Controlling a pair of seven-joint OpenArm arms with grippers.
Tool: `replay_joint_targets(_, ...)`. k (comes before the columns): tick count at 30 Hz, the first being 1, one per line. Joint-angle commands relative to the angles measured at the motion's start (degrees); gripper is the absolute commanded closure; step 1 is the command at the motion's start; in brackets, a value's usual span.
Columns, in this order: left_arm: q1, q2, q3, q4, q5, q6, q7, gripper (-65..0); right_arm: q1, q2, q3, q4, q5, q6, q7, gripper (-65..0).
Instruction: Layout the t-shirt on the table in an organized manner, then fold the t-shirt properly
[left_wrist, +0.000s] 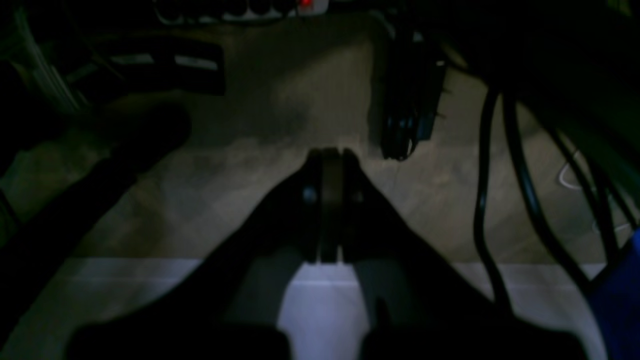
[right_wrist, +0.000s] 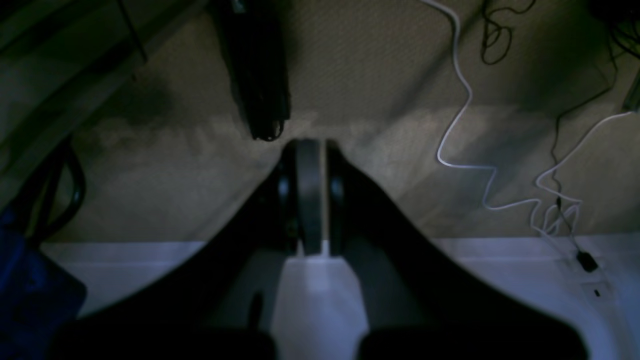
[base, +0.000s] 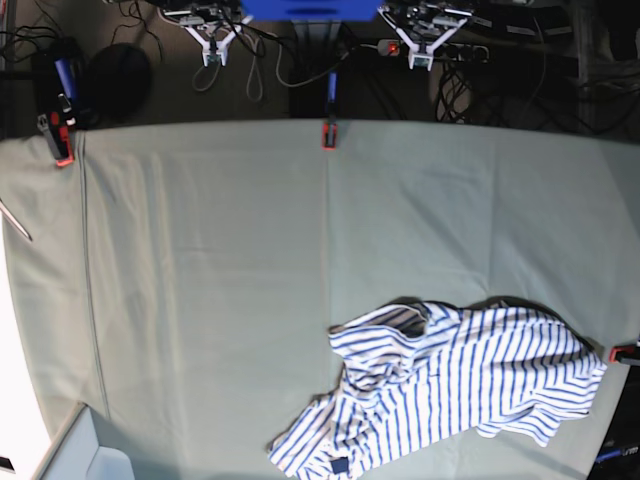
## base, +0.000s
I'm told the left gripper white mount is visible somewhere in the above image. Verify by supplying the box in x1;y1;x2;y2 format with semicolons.
377;2;488;70

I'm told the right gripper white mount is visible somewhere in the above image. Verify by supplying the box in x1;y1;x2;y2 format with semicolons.
162;4;254;66

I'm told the blue white striped t-shirt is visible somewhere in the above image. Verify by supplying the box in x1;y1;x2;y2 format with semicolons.
268;298;606;479

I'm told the white power strip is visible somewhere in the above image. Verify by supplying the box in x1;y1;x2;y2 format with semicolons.
375;39;490;63

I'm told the blue box overhead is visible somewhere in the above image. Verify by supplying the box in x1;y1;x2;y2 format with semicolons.
241;0;383;21

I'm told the black round bag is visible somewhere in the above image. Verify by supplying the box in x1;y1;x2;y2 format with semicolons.
84;43;153;122

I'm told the red clamp at table centre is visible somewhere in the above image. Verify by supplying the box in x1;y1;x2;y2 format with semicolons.
322;120;337;150

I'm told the red clamp at left corner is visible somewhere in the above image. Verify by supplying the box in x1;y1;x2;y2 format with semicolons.
37;93;76;168

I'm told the green table cloth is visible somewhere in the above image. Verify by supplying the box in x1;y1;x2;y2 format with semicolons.
1;120;639;479

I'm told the red clamp at right edge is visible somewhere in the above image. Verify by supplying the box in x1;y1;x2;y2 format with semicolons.
608;345;640;367

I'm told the white bin at corner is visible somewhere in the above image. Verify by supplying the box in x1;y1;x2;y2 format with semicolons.
32;402;135;480

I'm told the white cable loop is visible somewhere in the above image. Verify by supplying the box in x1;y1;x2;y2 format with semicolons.
192;22;301;104

